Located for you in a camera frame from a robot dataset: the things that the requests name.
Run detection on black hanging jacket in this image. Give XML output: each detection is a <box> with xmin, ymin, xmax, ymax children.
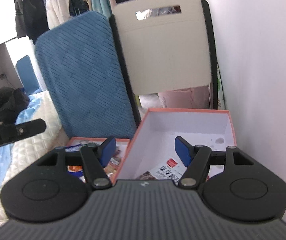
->
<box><xmin>14</xmin><ymin>0</ymin><xmax>50</xmax><ymax>39</ymax></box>

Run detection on orange cardboard box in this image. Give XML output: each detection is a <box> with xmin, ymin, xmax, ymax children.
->
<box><xmin>112</xmin><ymin>108</ymin><xmax>237</xmax><ymax>183</ymax></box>

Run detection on black cloth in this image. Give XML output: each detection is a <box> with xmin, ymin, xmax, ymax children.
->
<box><xmin>0</xmin><ymin>87</ymin><xmax>30</xmax><ymax>130</ymax></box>

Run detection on beige plastic storage bin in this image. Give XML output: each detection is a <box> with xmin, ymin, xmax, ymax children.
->
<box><xmin>111</xmin><ymin>0</ymin><xmax>212</xmax><ymax>95</ymax></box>

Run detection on white quilted blanket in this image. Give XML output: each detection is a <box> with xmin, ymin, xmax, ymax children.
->
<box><xmin>0</xmin><ymin>81</ymin><xmax>70</xmax><ymax>230</ymax></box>

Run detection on pink bag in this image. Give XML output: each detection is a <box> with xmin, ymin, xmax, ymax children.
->
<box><xmin>158</xmin><ymin>85</ymin><xmax>213</xmax><ymax>110</ymax></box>

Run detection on white blue hanging jacket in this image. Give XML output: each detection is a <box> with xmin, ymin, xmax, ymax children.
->
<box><xmin>44</xmin><ymin>0</ymin><xmax>73</xmax><ymax>30</ymax></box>

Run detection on orange snack packets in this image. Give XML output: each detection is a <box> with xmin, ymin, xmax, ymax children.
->
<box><xmin>104</xmin><ymin>147</ymin><xmax>122</xmax><ymax>174</ymax></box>

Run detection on small blue cushion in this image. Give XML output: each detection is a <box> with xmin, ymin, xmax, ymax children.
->
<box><xmin>16</xmin><ymin>55</ymin><xmax>42</xmax><ymax>95</ymax></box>

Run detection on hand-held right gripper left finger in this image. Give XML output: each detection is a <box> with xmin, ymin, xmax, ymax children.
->
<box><xmin>35</xmin><ymin>136</ymin><xmax>117</xmax><ymax>190</ymax></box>

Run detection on large blue quilted cushion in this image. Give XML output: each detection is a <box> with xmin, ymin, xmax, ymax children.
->
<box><xmin>34</xmin><ymin>11</ymin><xmax>137</xmax><ymax>143</ymax></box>

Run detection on dark blue snack packet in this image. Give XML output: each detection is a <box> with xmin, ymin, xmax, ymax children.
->
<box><xmin>67</xmin><ymin>165</ymin><xmax>84</xmax><ymax>178</ymax></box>

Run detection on pink-rimmed white box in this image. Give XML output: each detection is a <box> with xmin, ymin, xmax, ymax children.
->
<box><xmin>65</xmin><ymin>137</ymin><xmax>131</xmax><ymax>180</ymax></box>

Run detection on light blue cloth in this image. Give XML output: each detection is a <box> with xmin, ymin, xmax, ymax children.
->
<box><xmin>0</xmin><ymin>95</ymin><xmax>44</xmax><ymax>194</ymax></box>

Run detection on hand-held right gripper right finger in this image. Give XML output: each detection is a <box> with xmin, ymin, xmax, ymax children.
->
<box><xmin>174</xmin><ymin>136</ymin><xmax>256</xmax><ymax>188</ymax></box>

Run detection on white light blue snack packet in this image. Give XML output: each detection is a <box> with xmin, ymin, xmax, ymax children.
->
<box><xmin>67</xmin><ymin>141</ymin><xmax>90</xmax><ymax>152</ymax></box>

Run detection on white snack packet red label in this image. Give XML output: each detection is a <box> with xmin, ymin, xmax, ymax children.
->
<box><xmin>135</xmin><ymin>158</ymin><xmax>187</xmax><ymax>180</ymax></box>

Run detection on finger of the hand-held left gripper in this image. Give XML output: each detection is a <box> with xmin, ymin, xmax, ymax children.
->
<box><xmin>14</xmin><ymin>119</ymin><xmax>47</xmax><ymax>142</ymax></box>

